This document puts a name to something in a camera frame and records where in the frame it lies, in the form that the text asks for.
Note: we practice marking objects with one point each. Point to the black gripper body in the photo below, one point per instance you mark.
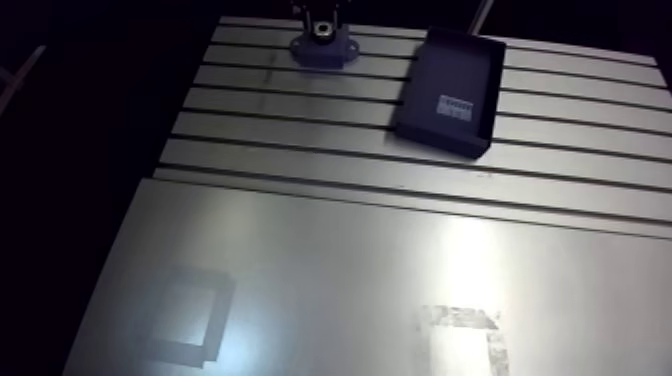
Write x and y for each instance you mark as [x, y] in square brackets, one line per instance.
[316, 9]

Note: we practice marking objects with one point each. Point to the steel bearing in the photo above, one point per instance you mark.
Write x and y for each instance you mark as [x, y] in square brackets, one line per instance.
[323, 30]

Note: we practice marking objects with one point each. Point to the dark blue-grey housing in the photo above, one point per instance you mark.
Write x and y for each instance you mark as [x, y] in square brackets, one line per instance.
[321, 52]

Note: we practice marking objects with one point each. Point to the dark blue-grey tray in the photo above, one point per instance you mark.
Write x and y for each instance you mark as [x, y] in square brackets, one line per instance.
[447, 84]

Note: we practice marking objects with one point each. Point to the grey metal post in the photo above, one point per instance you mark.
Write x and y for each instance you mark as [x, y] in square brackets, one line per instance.
[480, 16]

